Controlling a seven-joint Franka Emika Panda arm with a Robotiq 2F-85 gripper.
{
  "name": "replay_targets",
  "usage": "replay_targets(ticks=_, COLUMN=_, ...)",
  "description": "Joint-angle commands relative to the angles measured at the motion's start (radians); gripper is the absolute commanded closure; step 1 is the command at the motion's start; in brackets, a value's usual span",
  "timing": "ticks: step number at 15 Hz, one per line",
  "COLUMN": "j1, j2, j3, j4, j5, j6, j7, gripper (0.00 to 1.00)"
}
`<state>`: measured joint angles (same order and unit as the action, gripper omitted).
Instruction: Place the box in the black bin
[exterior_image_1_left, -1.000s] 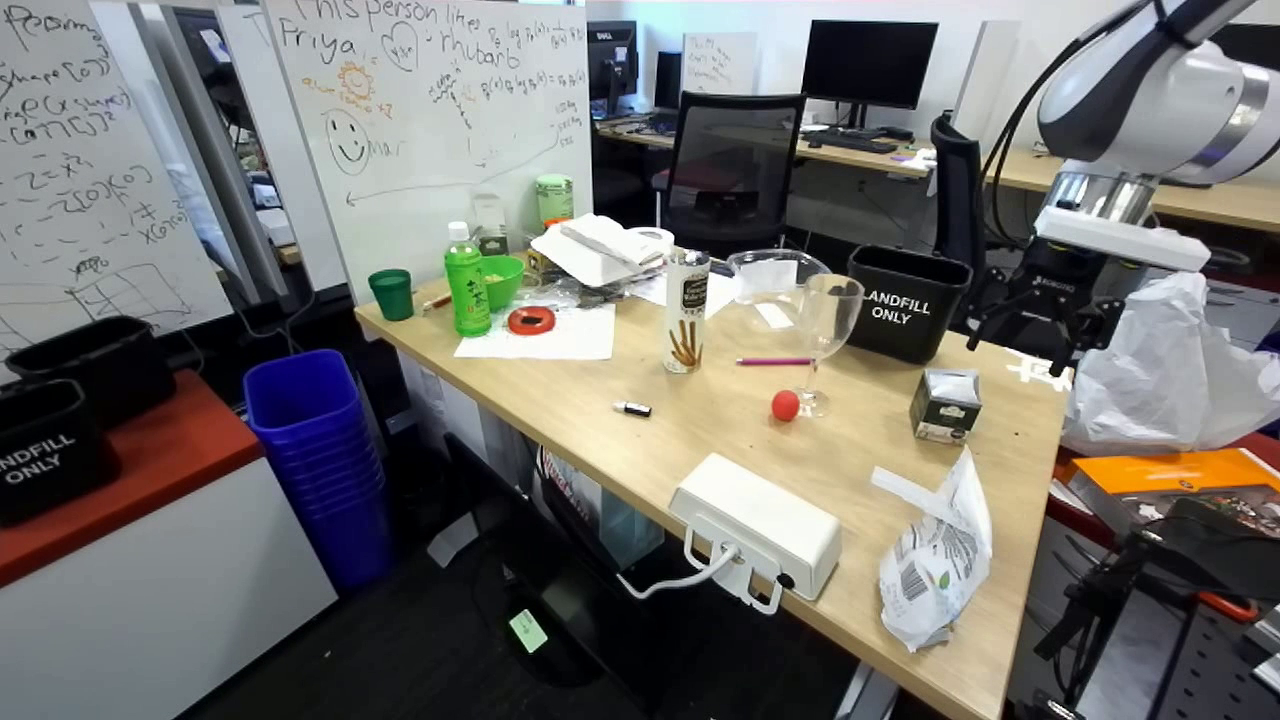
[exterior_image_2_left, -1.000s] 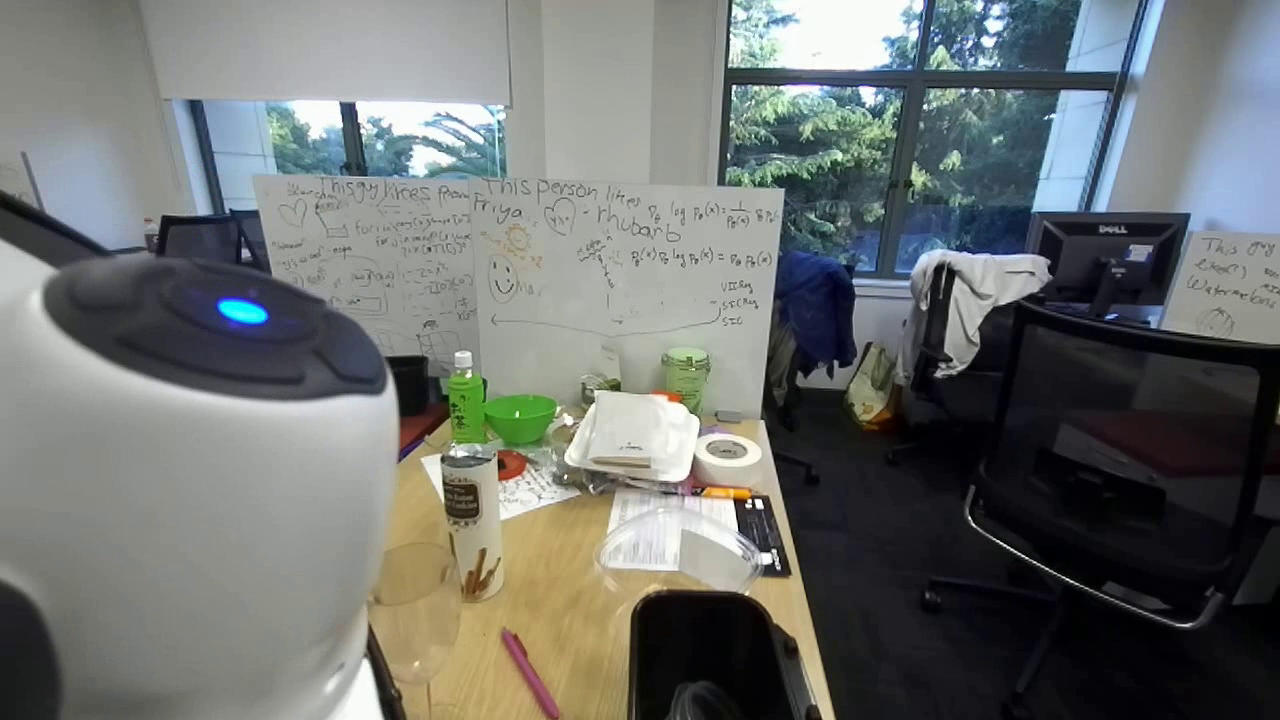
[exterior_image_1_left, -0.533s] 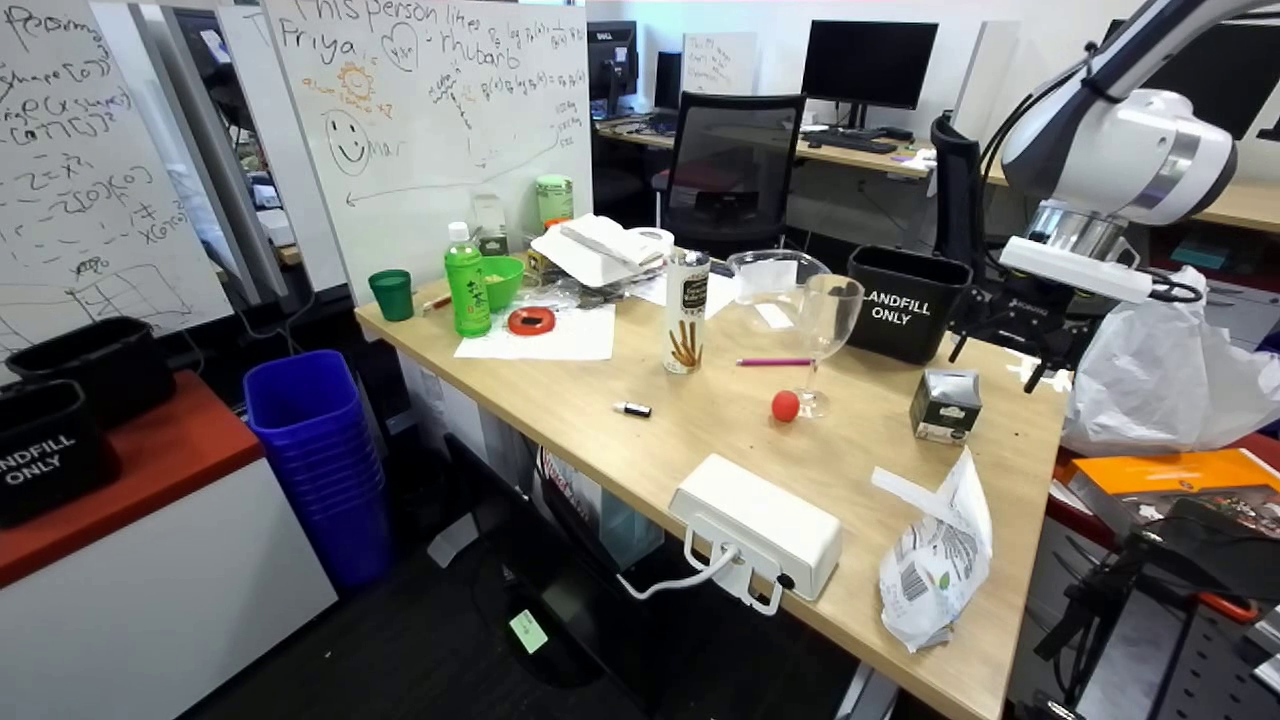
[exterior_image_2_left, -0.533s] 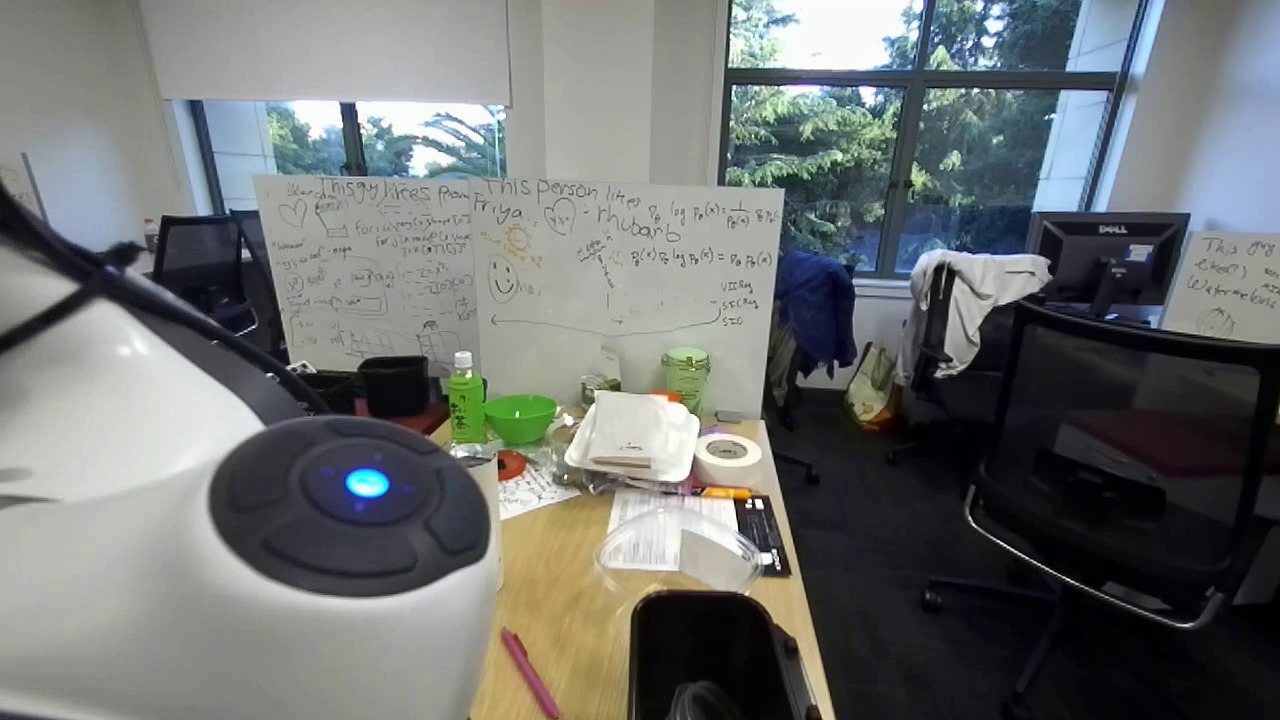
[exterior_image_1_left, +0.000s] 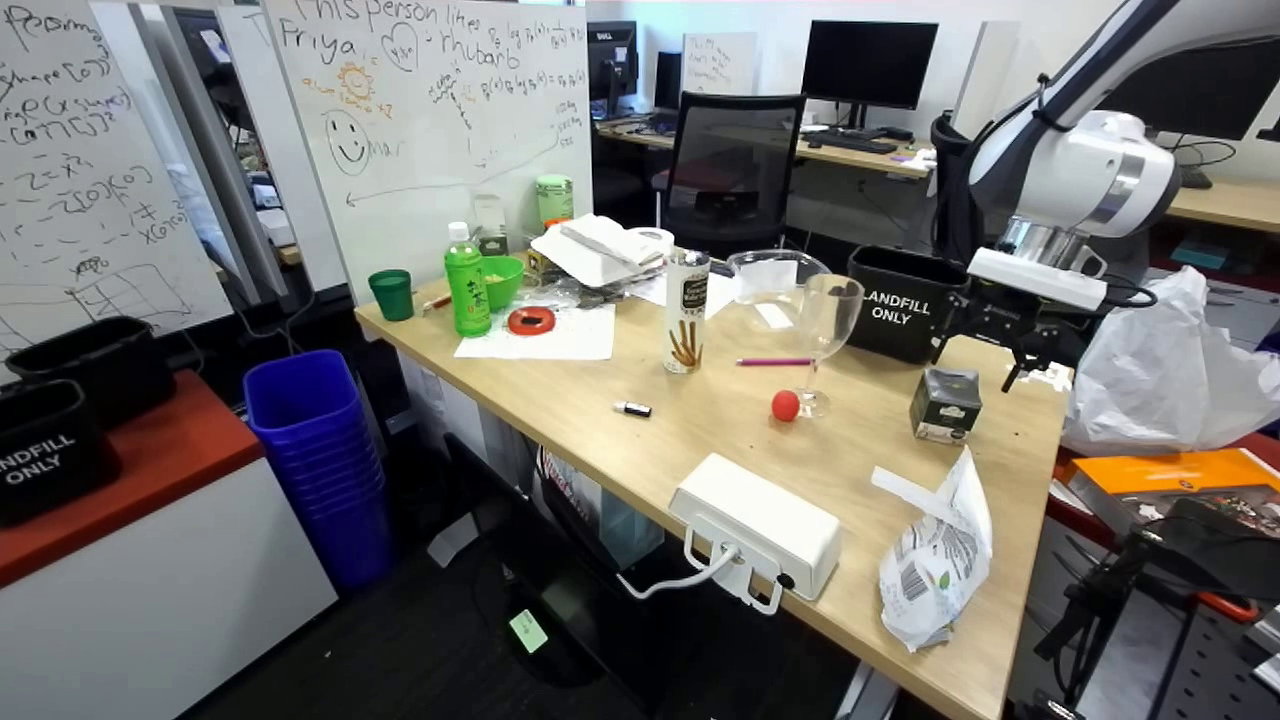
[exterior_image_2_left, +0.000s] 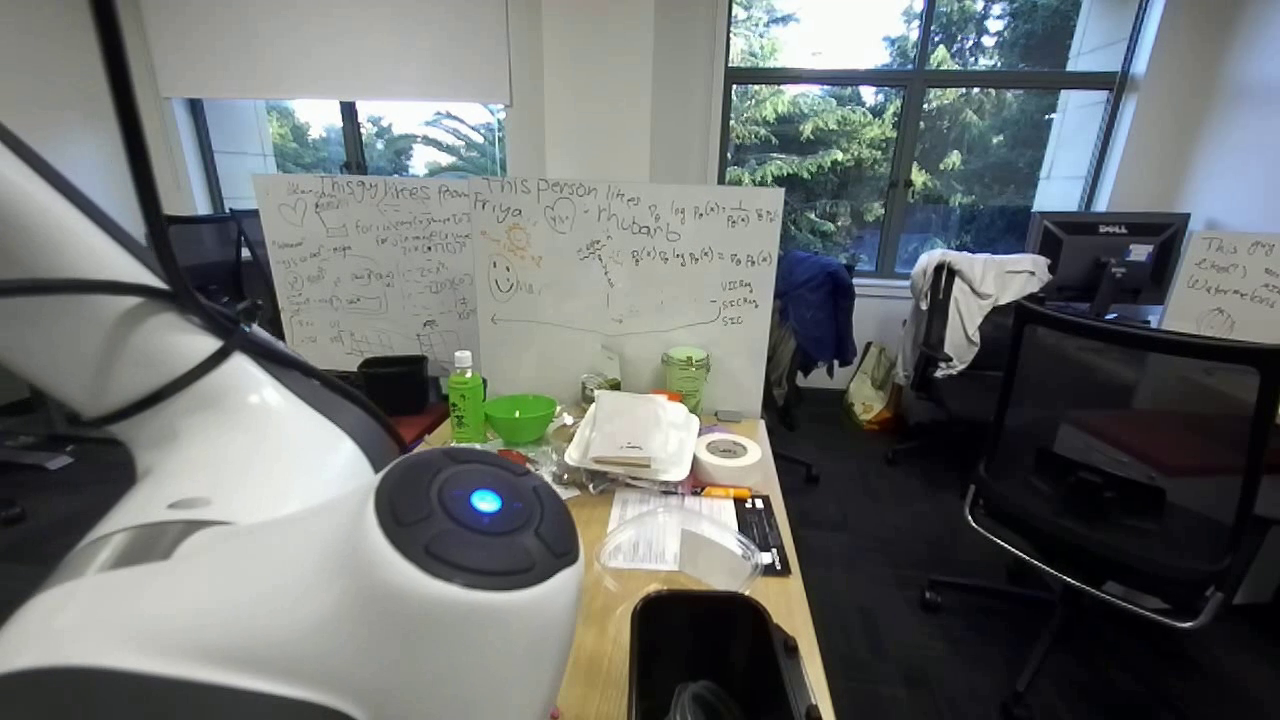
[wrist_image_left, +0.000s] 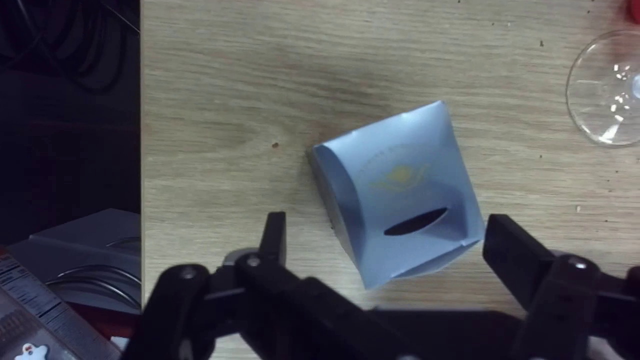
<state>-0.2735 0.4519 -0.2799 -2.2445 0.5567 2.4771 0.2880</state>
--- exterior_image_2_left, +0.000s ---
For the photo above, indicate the white jacket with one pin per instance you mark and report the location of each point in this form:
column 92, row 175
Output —
column 980, row 287

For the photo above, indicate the small whiteboard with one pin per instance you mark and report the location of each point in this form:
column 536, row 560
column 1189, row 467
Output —
column 1227, row 287

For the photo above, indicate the orange marker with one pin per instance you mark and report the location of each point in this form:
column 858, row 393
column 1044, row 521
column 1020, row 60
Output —
column 726, row 493

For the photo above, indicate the green lidded jar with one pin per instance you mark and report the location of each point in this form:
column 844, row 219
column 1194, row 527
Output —
column 687, row 382

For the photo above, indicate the bright green bowl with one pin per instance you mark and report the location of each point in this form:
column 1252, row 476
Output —
column 523, row 422

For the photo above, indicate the whiteboard with sun drawing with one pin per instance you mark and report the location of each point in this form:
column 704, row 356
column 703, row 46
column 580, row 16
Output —
column 627, row 280

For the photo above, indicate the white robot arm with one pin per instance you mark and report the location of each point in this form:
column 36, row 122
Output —
column 242, row 585

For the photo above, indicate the black monitor with sticker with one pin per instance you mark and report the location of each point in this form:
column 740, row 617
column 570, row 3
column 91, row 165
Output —
column 1104, row 262

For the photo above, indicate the green bottle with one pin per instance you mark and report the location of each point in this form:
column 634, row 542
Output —
column 466, row 406

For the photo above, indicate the white printed paper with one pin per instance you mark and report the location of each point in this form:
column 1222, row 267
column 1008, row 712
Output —
column 645, row 529

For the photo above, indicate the yellow-green floor bag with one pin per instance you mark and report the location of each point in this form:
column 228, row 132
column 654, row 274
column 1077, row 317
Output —
column 871, row 387

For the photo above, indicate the black landfill bin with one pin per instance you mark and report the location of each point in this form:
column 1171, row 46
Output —
column 704, row 643

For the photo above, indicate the black mesh office chair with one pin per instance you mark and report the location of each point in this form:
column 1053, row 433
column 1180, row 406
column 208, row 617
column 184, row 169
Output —
column 1132, row 455

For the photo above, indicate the white tape roll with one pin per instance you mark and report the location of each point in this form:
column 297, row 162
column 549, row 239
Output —
column 703, row 448

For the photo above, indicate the white roller blind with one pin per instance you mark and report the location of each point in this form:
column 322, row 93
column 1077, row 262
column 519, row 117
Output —
column 322, row 46

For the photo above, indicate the whiteboard with black scribbles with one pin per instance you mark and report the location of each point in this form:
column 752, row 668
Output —
column 361, row 267

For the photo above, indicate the plain black bin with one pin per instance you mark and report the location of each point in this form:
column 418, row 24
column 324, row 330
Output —
column 393, row 382

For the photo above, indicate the blue jacket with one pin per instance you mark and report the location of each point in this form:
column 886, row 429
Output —
column 819, row 314

